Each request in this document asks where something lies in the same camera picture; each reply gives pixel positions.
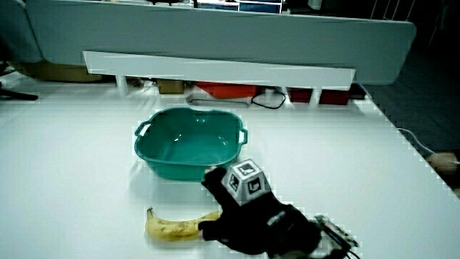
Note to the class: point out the grey rounded side partition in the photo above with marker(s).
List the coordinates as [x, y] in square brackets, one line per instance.
[18, 32]

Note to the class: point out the red container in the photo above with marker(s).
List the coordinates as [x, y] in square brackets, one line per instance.
[226, 90]

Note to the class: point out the person's right hand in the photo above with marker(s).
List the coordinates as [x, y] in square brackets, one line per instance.
[258, 226]

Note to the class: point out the small black box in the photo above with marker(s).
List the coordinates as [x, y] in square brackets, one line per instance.
[358, 91]

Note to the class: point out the beige round object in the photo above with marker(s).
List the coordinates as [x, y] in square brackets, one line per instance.
[443, 162]

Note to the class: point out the grey desk partition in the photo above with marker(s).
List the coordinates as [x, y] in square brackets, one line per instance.
[215, 36]

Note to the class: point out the black stand base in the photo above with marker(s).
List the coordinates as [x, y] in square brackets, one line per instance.
[18, 95]

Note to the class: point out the large cardboard box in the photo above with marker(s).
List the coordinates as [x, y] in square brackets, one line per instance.
[61, 72]

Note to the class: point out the dark red box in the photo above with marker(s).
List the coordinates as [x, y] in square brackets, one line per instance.
[334, 97]
[300, 95]

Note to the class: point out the small brown box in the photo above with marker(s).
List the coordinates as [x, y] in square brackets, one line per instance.
[171, 86]

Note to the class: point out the white flat tray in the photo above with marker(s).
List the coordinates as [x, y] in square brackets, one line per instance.
[215, 101]

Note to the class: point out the blue storage boxes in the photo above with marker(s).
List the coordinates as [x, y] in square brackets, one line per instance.
[251, 6]

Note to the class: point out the white shelf riser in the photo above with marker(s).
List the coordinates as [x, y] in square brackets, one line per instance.
[215, 71]

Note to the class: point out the white desk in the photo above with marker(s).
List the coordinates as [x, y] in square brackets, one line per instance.
[72, 162]

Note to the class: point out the yellow banana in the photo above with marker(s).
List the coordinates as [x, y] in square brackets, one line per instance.
[172, 227]

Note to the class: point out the green plastic basin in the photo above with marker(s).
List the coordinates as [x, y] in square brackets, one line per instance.
[187, 144]

